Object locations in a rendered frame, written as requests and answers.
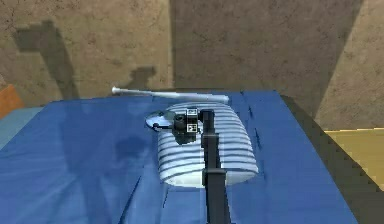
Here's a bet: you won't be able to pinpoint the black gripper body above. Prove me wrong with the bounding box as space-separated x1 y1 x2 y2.
171 113 188 135

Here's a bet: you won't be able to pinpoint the blue bed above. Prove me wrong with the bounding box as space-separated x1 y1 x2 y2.
0 89 384 224

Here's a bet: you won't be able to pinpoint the pale glass jar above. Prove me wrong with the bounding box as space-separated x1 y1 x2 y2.
144 110 176 132

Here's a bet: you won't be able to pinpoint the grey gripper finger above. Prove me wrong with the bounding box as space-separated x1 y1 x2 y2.
151 122 174 131

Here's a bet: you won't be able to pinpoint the orange block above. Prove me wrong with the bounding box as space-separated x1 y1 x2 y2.
0 83 26 120

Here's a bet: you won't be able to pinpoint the grey baseball bat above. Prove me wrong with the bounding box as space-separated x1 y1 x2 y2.
111 85 231 105

